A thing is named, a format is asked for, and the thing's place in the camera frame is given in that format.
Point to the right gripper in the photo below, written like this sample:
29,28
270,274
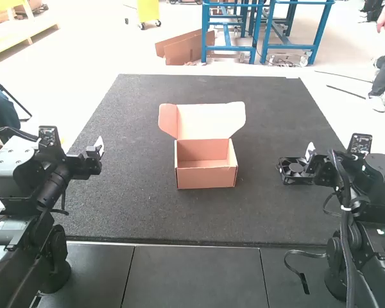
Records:
324,170

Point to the cardboard box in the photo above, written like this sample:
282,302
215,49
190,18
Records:
205,173

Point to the black metal stand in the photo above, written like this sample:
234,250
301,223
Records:
14,102

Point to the black mat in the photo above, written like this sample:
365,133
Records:
131,144

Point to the flat cardboard sheet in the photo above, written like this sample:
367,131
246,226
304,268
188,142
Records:
186,46

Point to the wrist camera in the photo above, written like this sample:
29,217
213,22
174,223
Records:
48,136
359,144

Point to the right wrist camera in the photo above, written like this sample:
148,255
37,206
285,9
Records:
359,144

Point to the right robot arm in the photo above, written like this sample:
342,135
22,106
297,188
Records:
375,192

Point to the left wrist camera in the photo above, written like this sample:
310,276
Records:
48,136

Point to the person's legs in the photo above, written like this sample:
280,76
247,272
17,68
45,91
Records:
1,109

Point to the dark base panel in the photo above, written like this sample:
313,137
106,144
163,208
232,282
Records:
285,288
96,276
195,279

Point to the blue metal frame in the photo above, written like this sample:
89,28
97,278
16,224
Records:
213,29
319,29

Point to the yellow wheeled cart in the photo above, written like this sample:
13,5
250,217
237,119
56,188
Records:
147,9

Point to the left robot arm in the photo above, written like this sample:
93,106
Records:
16,179

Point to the wooden pallet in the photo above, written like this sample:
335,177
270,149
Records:
13,32

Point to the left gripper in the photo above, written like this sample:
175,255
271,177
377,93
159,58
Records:
86,165

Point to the black square fan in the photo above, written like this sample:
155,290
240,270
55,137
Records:
292,170

